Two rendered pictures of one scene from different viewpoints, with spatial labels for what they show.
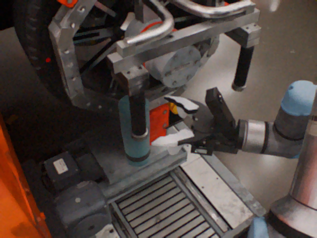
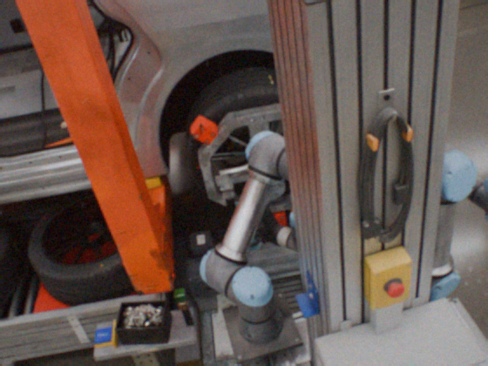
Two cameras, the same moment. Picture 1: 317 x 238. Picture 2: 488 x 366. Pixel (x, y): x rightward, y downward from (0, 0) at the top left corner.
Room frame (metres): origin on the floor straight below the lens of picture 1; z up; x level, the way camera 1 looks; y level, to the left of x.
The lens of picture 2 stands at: (-0.87, -0.93, 2.35)
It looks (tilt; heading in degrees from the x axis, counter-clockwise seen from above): 39 degrees down; 33
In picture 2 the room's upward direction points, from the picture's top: 11 degrees counter-clockwise
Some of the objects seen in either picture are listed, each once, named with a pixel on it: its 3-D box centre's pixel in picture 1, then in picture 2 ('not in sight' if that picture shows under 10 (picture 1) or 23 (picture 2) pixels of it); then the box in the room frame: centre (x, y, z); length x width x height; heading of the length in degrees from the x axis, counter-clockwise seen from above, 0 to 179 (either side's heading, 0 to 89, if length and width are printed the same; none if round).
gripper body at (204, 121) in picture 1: (215, 133); (269, 230); (0.47, -0.13, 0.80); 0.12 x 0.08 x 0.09; 79
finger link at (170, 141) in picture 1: (173, 145); not in sight; (0.43, -0.03, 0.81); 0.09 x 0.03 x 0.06; 115
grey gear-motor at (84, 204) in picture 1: (72, 192); (207, 264); (0.62, 0.35, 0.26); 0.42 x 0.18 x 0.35; 33
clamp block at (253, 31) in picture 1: (241, 30); not in sight; (0.72, -0.22, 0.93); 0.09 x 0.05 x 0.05; 33
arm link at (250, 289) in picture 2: not in sight; (252, 292); (0.05, -0.29, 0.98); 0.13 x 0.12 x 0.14; 71
